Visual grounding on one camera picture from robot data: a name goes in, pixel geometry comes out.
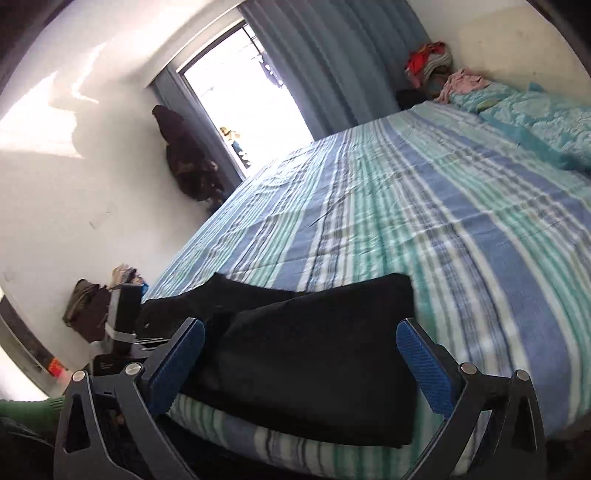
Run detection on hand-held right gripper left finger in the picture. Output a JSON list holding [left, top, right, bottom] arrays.
[[53, 318, 206, 480]]

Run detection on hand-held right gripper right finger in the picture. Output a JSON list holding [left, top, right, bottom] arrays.
[[396, 318, 548, 480]]

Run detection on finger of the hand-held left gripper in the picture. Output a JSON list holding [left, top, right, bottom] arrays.
[[131, 336, 168, 358]]

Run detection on black pants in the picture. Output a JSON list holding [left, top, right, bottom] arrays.
[[136, 272, 419, 448]]

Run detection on person's left forearm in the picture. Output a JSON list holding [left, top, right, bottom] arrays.
[[0, 396, 65, 437]]

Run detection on olive cloth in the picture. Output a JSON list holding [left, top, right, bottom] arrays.
[[62, 279, 109, 326]]

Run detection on bed with striped sheet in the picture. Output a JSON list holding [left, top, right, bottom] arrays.
[[143, 99, 591, 476]]

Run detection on coat rack with dark coats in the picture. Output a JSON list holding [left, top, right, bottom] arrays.
[[152, 104, 227, 213]]

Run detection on person's dark clothing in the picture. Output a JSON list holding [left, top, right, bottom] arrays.
[[0, 418, 61, 480]]

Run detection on colourful balcony clutter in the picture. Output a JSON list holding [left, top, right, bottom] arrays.
[[220, 126, 253, 169]]

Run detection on narrow blue curtain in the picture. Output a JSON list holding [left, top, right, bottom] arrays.
[[148, 65, 247, 183]]

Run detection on large teal patterned pillow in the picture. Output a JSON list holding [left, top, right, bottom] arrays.
[[480, 90, 591, 174]]

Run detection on small teal patterned pillow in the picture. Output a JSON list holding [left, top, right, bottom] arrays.
[[450, 82, 532, 114]]

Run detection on pink cloth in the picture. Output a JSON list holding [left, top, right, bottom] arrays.
[[438, 68, 493, 104]]

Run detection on pile of red clothes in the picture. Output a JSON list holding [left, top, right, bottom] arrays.
[[405, 41, 453, 88]]

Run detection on wide blue curtain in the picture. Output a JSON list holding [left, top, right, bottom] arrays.
[[240, 0, 432, 139]]

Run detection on cream padded headboard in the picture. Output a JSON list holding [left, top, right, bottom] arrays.
[[455, 9, 591, 90]]

